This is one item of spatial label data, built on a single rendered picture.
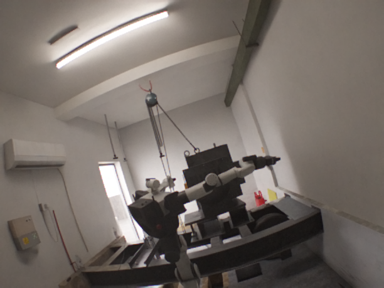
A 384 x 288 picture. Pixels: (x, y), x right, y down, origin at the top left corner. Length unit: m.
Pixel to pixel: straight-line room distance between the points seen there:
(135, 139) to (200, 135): 1.58
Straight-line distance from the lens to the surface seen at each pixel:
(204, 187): 1.23
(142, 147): 4.75
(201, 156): 2.13
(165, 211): 1.37
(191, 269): 1.75
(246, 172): 1.27
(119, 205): 9.29
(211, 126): 4.54
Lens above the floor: 1.53
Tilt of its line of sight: 5 degrees up
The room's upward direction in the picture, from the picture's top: 18 degrees counter-clockwise
